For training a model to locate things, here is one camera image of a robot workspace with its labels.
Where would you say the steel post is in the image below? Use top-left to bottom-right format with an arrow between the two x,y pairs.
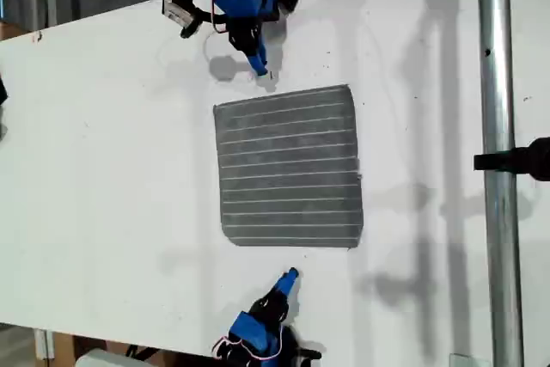
475,0 -> 526,367

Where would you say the white plastic container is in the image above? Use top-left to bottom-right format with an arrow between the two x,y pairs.
75,348 -> 145,367

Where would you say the grey white-striped towel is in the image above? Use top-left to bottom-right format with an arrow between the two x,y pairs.
212,83 -> 365,251

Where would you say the brown cardboard box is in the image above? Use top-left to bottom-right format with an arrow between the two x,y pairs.
0,20 -> 32,42
51,331 -> 156,362

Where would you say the clear glass plate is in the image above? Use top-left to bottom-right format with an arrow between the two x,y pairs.
448,352 -> 493,367

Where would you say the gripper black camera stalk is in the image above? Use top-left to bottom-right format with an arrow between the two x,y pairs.
180,5 -> 229,40

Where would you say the black clamp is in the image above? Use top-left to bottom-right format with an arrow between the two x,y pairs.
473,136 -> 550,183

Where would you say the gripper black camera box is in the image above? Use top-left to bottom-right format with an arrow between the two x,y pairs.
162,0 -> 195,27
296,346 -> 323,363

